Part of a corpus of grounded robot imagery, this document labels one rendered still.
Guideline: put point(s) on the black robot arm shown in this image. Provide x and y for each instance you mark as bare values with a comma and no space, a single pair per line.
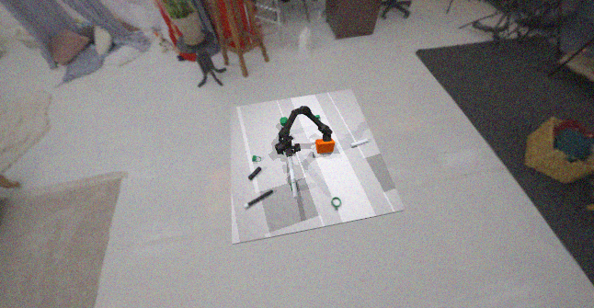
285,131

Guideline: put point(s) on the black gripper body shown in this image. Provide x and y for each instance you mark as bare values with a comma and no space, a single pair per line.
296,147

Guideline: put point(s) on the black rod with white tip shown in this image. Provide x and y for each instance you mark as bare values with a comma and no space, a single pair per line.
257,199

